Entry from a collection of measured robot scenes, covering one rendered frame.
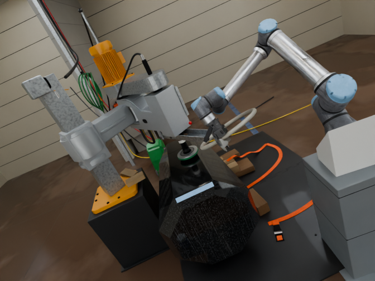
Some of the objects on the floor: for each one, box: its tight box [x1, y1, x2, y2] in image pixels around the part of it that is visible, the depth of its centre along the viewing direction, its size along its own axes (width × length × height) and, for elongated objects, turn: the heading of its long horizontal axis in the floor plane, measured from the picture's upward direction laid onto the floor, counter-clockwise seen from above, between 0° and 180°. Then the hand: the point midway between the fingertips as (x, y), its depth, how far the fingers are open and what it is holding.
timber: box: [249, 188, 270, 216], centre depth 265 cm, size 30×12×12 cm, turn 55°
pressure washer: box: [142, 129, 166, 177], centre depth 398 cm, size 35×35×87 cm
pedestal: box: [87, 167, 170, 273], centre depth 280 cm, size 66×66×74 cm
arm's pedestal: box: [302, 152, 375, 281], centre depth 173 cm, size 50×50×85 cm
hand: (225, 148), depth 160 cm, fingers closed on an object, 5 cm apart
